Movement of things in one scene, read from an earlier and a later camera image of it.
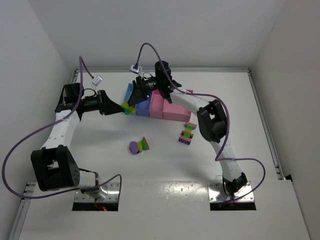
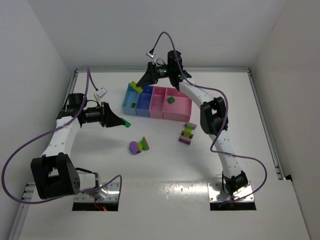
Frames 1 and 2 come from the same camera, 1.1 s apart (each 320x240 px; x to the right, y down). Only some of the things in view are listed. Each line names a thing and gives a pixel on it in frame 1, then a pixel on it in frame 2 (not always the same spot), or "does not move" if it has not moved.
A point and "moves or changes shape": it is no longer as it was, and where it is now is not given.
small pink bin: (155, 109) does not move
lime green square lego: (131, 108) moves or changes shape
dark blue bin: (142, 108) does not move
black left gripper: (102, 102) -> (105, 114)
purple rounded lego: (134, 147) does not move
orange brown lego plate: (144, 139) does not move
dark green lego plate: (126, 111) -> (127, 124)
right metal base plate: (216, 193) does not move
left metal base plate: (111, 190) does not move
